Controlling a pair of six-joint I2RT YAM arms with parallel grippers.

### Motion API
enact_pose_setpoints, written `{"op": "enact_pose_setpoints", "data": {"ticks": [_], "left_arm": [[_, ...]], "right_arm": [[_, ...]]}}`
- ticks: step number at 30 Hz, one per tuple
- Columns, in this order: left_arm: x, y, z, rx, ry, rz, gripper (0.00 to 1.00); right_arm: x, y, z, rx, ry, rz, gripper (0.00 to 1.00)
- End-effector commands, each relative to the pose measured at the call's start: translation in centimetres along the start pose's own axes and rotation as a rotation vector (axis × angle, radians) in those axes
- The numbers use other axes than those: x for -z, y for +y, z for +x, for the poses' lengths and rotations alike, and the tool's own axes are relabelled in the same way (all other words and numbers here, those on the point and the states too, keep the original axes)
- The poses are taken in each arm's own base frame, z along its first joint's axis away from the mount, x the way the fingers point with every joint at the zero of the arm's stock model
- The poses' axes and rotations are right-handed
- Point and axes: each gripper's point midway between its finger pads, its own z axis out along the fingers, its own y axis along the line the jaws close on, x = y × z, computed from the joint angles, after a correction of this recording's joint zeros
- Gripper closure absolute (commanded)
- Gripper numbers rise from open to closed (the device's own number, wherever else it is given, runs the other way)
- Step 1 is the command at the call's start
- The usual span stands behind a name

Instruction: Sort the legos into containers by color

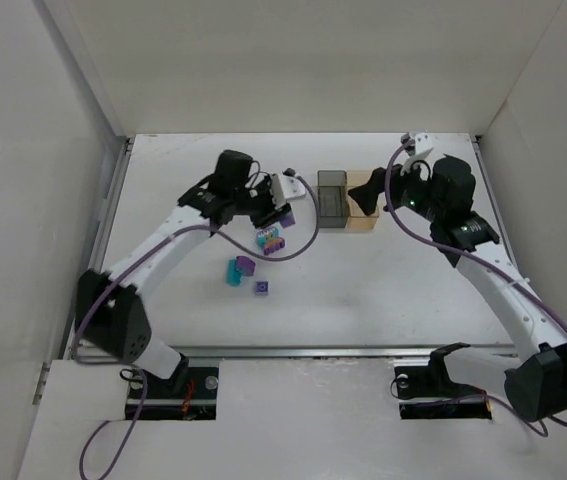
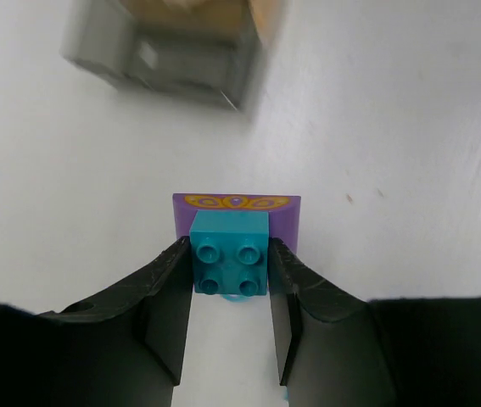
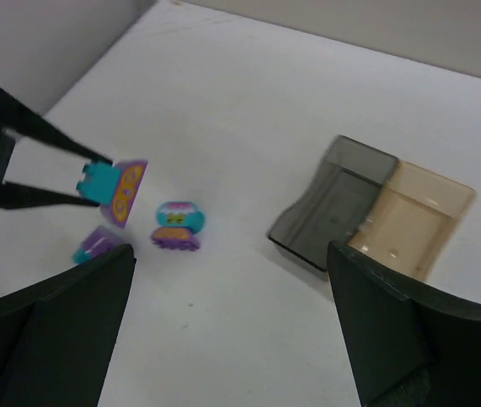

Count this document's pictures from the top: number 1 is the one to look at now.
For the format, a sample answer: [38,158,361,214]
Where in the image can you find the purple lego brick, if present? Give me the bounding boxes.
[279,212,296,229]

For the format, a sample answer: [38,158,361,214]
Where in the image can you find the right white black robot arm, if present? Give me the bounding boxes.
[348,156,567,422]

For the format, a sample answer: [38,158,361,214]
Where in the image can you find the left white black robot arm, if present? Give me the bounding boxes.
[73,150,293,393]

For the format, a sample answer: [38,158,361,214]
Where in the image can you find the teal purple lego stack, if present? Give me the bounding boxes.
[255,226,286,256]

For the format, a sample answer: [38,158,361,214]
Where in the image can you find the grey transparent container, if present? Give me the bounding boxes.
[317,170,349,229]

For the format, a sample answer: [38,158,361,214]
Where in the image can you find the teal lego with purple arch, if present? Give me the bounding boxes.
[225,256,256,287]

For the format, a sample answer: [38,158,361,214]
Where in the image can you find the small purple square lego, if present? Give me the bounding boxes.
[254,280,269,296]

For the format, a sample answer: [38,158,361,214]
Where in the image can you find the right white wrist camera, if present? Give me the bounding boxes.
[400,131,434,175]

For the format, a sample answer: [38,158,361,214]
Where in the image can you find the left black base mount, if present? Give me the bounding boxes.
[139,366,219,421]

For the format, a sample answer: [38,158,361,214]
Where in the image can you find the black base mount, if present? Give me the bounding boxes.
[390,342,492,420]
[139,366,219,421]

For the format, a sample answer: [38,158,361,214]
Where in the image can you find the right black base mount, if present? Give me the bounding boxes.
[390,342,492,420]

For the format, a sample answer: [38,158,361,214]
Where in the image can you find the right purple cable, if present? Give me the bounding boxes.
[381,142,567,437]

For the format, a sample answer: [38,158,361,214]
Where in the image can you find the purple cable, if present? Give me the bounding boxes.
[71,172,320,475]
[381,142,567,437]

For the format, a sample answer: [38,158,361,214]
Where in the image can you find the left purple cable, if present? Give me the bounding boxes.
[71,172,320,475]

